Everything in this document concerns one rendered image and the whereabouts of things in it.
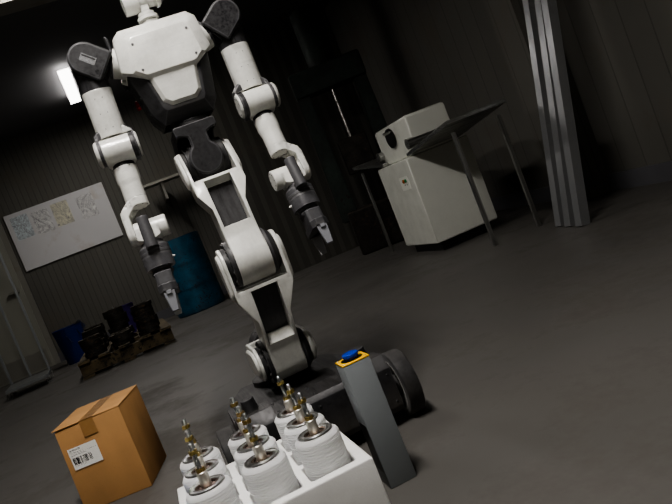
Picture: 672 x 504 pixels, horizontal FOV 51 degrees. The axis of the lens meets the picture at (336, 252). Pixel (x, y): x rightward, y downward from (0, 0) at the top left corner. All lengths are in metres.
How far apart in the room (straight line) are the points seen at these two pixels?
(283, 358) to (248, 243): 0.38
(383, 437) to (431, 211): 3.72
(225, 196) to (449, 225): 3.37
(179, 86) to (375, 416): 1.12
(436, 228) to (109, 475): 3.37
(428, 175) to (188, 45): 3.36
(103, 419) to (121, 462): 0.16
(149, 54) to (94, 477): 1.40
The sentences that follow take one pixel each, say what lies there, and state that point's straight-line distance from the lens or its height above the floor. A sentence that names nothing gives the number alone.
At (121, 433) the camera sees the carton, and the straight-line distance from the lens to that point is 2.57.
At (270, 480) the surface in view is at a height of 0.22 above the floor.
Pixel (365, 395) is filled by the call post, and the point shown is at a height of 0.23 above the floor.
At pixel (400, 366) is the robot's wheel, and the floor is 0.16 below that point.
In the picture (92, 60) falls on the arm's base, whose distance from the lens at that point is 2.25.
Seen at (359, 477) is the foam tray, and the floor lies 0.15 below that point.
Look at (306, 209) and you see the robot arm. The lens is 2.14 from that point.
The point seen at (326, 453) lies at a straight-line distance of 1.46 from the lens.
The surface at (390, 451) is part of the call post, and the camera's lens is 1.73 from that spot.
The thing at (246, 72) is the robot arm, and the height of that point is 1.14.
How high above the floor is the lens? 0.69
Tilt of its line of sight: 4 degrees down
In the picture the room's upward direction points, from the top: 22 degrees counter-clockwise
